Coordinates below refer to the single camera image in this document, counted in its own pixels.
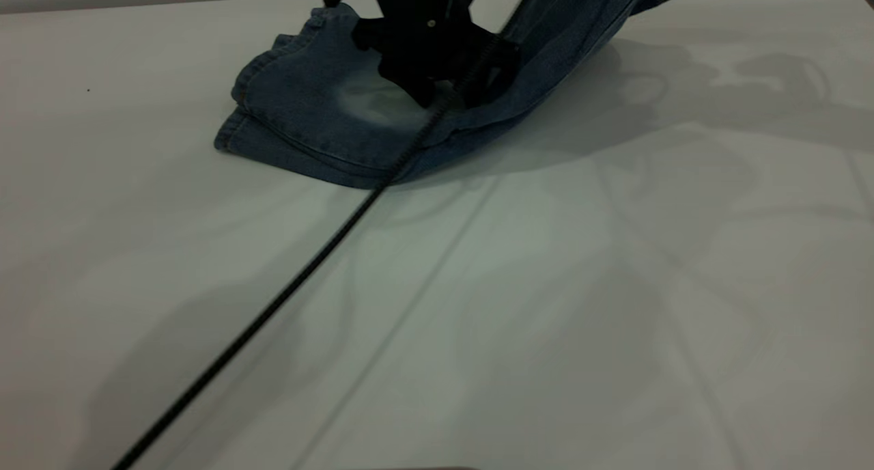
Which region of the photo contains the blue denim shorts basketball print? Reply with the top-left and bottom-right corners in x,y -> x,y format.
214,0 -> 701,189

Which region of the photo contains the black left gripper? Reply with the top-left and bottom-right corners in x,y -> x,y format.
351,0 -> 522,111

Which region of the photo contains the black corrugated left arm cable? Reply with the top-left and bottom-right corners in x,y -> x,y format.
111,33 -> 507,470

